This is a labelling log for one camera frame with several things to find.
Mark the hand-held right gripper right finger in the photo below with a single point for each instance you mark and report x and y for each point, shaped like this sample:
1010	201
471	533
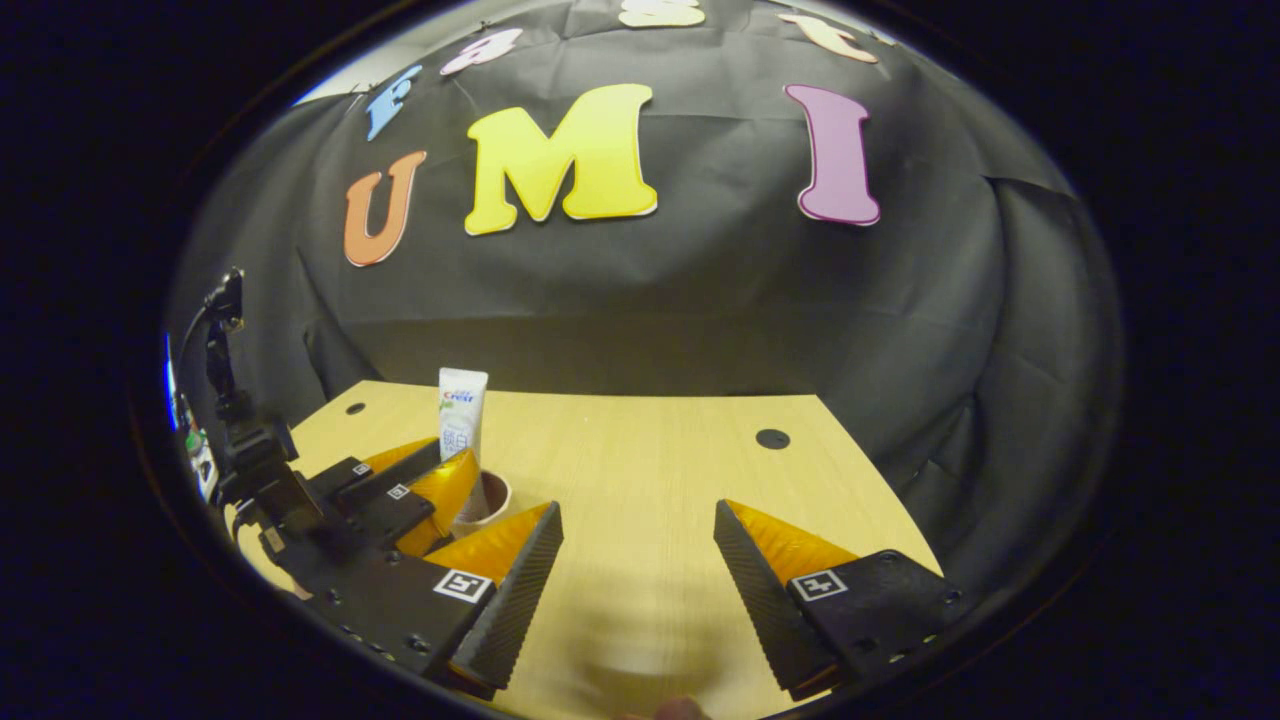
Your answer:
760	600

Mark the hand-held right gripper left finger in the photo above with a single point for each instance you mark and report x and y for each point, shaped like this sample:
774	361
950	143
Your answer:
520	600

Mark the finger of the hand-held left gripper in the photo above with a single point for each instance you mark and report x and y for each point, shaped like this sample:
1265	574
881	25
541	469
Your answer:
375	510
345	478

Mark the beige cup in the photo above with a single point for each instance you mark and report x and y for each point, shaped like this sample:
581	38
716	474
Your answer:
495	505

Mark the white toothpaste tube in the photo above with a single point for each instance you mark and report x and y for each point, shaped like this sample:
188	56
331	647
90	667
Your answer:
462	420

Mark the wooden desktop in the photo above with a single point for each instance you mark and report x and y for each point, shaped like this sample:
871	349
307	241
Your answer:
640	480

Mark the white side table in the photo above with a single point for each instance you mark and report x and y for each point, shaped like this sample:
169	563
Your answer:
205	470

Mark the computer monitor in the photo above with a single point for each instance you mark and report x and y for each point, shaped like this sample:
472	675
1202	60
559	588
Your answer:
169	370

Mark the black backdrop cloth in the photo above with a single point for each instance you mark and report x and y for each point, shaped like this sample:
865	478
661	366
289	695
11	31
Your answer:
720	280

